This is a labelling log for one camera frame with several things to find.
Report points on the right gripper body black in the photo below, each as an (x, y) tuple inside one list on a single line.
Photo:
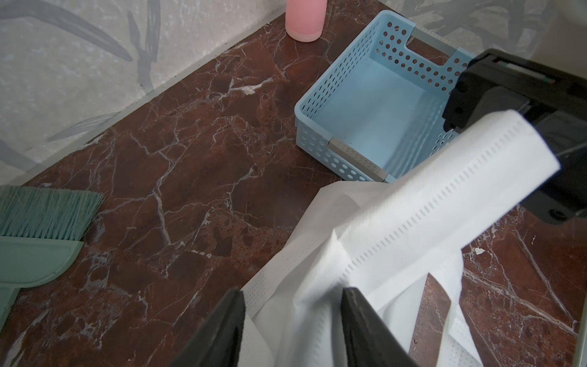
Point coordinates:
[(551, 100)]

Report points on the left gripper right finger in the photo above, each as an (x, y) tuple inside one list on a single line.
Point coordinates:
[(368, 342)]

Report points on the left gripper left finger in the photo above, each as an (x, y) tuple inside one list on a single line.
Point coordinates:
[(218, 340)]

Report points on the white insulated delivery bag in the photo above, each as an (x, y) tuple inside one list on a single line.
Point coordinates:
[(385, 239)]

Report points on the blue plastic basket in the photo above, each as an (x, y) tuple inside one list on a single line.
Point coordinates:
[(377, 111)]

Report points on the pink spray bottle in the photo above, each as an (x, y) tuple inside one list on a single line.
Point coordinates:
[(305, 19)]

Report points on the green hand brush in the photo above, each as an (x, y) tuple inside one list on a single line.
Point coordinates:
[(42, 232)]

